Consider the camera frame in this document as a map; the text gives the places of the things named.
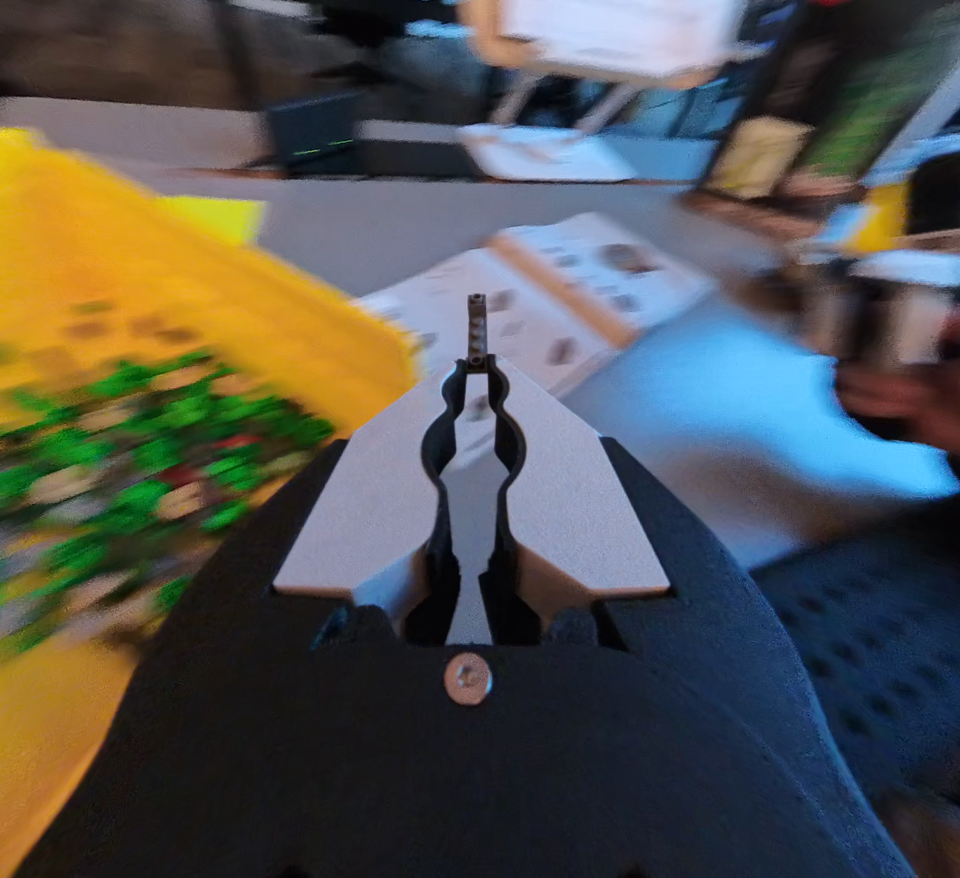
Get person's right hand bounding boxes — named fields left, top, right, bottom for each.
left=836, top=323, right=960, bottom=455

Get green brick pieces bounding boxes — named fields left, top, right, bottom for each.
left=0, top=300, right=336, bottom=662

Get black power box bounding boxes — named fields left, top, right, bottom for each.
left=264, top=92, right=363, bottom=176

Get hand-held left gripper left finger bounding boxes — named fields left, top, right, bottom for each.
left=273, top=359, right=466, bottom=645

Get adjoining grey desk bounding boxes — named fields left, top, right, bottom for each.
left=0, top=96, right=706, bottom=183

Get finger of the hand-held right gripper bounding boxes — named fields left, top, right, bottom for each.
left=851, top=253, right=960, bottom=288
left=888, top=289, right=955, bottom=367

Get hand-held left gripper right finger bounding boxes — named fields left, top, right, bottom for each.
left=480, top=355, right=671, bottom=645

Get yellow parts bin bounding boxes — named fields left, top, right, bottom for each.
left=0, top=128, right=419, bottom=875
left=825, top=180, right=912, bottom=257

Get black perforated chair part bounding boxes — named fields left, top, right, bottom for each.
left=753, top=536, right=960, bottom=827

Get dark grey brick plate assembly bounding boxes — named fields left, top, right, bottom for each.
left=465, top=293, right=491, bottom=374

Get black bamboo set box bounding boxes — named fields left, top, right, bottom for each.
left=684, top=0, right=960, bottom=238

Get black cable tray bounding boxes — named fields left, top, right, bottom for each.
left=358, top=119, right=481, bottom=179

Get open instruction booklet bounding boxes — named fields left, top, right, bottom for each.
left=356, top=212, right=714, bottom=474

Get yellow paper sheet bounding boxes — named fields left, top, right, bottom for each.
left=161, top=197, right=265, bottom=247

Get black office chair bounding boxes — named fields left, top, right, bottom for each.
left=315, top=0, right=459, bottom=88

